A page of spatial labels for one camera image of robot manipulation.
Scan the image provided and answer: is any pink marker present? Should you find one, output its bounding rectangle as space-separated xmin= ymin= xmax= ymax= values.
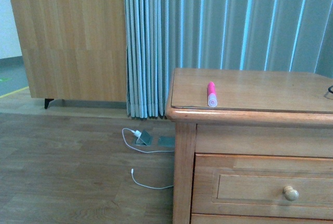
xmin=207 ymin=82 xmax=217 ymax=108

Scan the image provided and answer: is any wooden drawer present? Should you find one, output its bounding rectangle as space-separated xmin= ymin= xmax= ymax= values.
xmin=191 ymin=154 xmax=332 ymax=220

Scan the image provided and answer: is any round wooden drawer knob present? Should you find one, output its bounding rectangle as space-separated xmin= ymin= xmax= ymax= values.
xmin=283 ymin=186 xmax=299 ymax=202

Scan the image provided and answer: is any closed floor socket plate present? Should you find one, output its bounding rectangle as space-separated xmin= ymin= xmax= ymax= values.
xmin=158 ymin=136 xmax=175 ymax=148

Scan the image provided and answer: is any white plug adapter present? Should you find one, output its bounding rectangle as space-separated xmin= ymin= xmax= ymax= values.
xmin=132 ymin=130 xmax=142 ymax=138

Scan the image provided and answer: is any open floor socket box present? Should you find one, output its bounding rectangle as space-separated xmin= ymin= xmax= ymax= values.
xmin=134 ymin=130 xmax=153 ymax=146

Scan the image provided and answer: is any wooden nightstand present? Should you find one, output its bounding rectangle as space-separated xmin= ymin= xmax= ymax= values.
xmin=166 ymin=68 xmax=332 ymax=223

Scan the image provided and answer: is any large wooden cabinet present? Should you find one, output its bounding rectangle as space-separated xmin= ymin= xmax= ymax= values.
xmin=10 ymin=0 xmax=126 ymax=102

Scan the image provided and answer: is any black cabinet foot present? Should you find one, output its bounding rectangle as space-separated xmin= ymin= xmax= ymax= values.
xmin=44 ymin=98 xmax=54 ymax=109

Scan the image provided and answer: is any grey pleated curtain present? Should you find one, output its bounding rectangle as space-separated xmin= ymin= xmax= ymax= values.
xmin=124 ymin=0 xmax=332 ymax=118

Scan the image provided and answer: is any white charging cable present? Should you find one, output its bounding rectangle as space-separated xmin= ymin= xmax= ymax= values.
xmin=122 ymin=127 xmax=175 ymax=190

